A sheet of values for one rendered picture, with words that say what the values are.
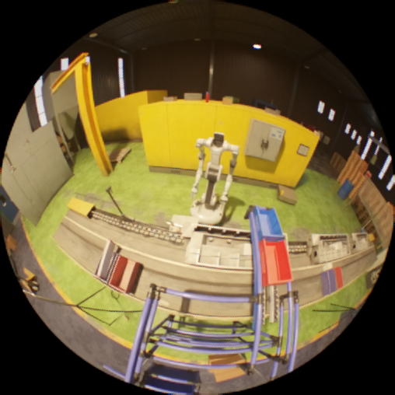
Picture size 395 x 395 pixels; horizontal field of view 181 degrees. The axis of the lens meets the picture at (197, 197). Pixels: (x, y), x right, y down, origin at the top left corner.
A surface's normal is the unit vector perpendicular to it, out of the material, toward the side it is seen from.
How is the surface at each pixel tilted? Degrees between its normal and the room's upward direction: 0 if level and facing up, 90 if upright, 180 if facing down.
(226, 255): 10
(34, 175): 90
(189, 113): 90
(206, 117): 90
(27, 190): 90
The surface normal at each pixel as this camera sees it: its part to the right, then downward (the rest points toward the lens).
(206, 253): 0.00, -0.56
